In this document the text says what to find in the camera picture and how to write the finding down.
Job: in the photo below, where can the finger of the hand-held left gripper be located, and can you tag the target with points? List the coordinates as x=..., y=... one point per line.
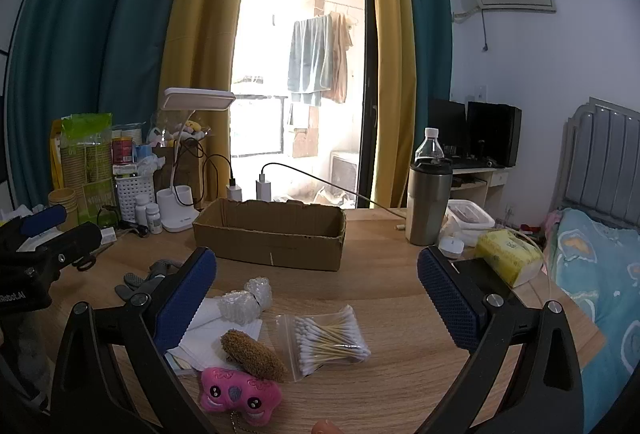
x=75, y=241
x=45, y=218

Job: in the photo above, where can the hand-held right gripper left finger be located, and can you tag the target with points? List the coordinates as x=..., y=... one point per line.
x=184, y=296

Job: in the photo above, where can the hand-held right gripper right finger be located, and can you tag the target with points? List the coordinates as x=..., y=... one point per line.
x=450, y=299

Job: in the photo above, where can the white cloth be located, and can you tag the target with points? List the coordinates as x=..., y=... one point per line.
x=215, y=339

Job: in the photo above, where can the brown fuzzy plush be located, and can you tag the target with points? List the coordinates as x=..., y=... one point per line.
x=255, y=354

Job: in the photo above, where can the cardboard box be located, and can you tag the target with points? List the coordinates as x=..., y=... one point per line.
x=280, y=239

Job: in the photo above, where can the bag of cotton swabs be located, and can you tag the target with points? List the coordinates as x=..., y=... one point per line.
x=327, y=336

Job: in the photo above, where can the person's right hand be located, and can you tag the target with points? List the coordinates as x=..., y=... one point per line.
x=326, y=428

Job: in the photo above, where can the stack of brown paper cups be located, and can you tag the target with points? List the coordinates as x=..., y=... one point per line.
x=62, y=206

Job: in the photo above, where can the black scissors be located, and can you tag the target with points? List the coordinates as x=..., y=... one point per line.
x=92, y=256

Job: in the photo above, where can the grey glove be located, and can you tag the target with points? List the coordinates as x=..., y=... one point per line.
x=145, y=281

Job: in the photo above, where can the clear bubble wrap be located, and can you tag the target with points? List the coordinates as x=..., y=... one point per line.
x=245, y=301

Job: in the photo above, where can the yellow tissue pack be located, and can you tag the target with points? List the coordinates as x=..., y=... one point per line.
x=507, y=256

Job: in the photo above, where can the white pill bottle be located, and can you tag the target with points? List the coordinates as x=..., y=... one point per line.
x=154, y=219
x=141, y=209

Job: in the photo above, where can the green pack of paper cups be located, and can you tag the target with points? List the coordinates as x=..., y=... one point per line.
x=85, y=149

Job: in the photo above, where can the white plastic basket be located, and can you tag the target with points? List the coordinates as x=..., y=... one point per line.
x=135, y=186

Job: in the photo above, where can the white plastic container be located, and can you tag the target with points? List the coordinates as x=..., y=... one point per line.
x=470, y=214

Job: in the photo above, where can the white plastic holder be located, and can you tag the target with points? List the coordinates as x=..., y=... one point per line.
x=175, y=209

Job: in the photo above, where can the steel tumbler with black lid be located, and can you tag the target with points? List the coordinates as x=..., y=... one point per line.
x=427, y=209

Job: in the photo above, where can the red can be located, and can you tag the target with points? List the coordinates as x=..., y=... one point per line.
x=123, y=152

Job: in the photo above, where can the brown paper bag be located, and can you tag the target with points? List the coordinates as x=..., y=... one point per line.
x=167, y=174

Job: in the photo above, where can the small white desk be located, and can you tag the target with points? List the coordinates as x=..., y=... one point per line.
x=480, y=186

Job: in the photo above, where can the clear water bottle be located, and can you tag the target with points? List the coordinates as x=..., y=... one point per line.
x=429, y=147

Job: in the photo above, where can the blue printed blanket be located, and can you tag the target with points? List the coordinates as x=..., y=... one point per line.
x=600, y=264

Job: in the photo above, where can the grey outdoor appliance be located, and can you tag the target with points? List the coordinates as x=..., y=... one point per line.
x=344, y=172

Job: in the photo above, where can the yellow plush toy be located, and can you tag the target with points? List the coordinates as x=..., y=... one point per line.
x=196, y=128

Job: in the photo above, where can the black monitor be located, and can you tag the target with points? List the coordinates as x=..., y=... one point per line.
x=492, y=134

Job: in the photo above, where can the teal curtain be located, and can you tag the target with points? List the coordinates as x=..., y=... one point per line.
x=100, y=39
x=432, y=39

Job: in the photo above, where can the grey bed headboard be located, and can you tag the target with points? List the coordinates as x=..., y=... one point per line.
x=600, y=154

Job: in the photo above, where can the yellow curtain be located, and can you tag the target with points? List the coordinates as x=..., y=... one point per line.
x=210, y=14
x=395, y=64

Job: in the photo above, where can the beige hanging garment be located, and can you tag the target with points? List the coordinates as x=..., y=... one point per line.
x=341, y=64

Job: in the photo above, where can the grey-blue hanging towel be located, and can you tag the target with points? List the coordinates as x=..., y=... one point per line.
x=310, y=59

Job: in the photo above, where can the white wall socket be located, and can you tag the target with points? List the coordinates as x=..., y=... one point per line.
x=480, y=92

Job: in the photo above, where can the black door frame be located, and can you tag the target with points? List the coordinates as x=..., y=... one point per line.
x=369, y=64

